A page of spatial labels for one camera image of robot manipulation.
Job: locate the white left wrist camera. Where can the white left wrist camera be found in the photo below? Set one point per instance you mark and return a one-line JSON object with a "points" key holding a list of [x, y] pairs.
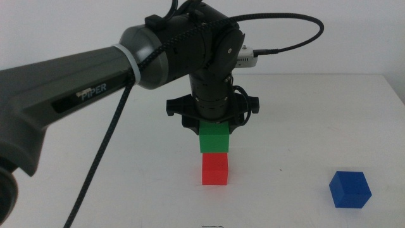
{"points": [[247, 58]]}

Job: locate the red cube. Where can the red cube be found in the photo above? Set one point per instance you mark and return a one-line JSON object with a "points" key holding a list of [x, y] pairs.
{"points": [[215, 171]]}

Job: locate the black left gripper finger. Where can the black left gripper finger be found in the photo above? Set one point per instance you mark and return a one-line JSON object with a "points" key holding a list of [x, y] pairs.
{"points": [[234, 124], [191, 125]]}

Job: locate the blue cube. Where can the blue cube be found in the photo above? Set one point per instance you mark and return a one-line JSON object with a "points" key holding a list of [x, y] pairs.
{"points": [[349, 191]]}

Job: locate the green cube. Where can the green cube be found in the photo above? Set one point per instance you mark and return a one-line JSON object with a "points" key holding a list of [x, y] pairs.
{"points": [[214, 139]]}

